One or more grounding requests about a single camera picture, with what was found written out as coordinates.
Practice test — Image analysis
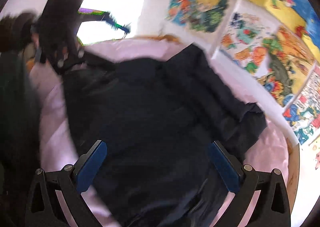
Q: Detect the black puffer jacket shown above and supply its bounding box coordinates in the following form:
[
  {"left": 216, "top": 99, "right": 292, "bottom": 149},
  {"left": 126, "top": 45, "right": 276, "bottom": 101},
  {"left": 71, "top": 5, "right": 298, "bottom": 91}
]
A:
[{"left": 62, "top": 45, "right": 267, "bottom": 226}]

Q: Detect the bright window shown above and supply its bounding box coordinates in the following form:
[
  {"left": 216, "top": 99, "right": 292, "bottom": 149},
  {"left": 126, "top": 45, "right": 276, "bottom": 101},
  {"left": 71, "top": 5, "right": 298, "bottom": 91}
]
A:
[{"left": 77, "top": 0, "right": 144, "bottom": 45}]

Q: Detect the dark clothed operator body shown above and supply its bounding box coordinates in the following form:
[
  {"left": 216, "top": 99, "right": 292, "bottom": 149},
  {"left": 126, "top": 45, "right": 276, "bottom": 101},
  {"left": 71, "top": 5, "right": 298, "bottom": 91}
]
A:
[{"left": 1, "top": 12, "right": 40, "bottom": 226}]

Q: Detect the red-haired mermaid drawing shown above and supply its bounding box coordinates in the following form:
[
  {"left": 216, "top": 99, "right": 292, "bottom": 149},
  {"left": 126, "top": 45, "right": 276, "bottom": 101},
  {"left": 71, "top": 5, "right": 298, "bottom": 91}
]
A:
[{"left": 167, "top": 0, "right": 200, "bottom": 27}]

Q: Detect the pink pigs drawing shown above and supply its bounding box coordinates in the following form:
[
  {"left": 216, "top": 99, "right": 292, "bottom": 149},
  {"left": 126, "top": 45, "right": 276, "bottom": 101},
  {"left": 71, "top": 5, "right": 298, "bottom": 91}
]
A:
[{"left": 311, "top": 141, "right": 320, "bottom": 170}]

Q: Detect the busy city 2024 drawing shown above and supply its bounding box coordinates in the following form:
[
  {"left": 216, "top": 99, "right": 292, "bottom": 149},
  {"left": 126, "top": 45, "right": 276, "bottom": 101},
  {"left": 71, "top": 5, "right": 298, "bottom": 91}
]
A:
[{"left": 283, "top": 66, "right": 319, "bottom": 145}]

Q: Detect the blond boy drawing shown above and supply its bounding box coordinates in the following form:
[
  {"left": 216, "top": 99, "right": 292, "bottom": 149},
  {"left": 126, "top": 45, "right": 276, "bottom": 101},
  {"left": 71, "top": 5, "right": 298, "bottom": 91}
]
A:
[{"left": 187, "top": 0, "right": 229, "bottom": 33}]

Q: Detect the grey whale landscape drawing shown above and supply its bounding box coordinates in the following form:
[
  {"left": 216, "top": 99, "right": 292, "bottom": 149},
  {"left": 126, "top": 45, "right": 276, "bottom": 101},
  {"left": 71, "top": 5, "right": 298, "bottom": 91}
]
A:
[{"left": 255, "top": 25, "right": 315, "bottom": 107}]

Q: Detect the fruit drink drawing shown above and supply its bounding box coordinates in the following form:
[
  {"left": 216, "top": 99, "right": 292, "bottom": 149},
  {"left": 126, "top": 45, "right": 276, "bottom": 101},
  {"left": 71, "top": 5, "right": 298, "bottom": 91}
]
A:
[{"left": 219, "top": 11, "right": 279, "bottom": 76}]

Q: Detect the fish on sand drawing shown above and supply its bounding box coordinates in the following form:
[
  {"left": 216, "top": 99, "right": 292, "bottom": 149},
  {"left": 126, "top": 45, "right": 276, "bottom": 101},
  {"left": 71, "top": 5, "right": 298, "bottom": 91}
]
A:
[{"left": 264, "top": 0, "right": 319, "bottom": 58}]

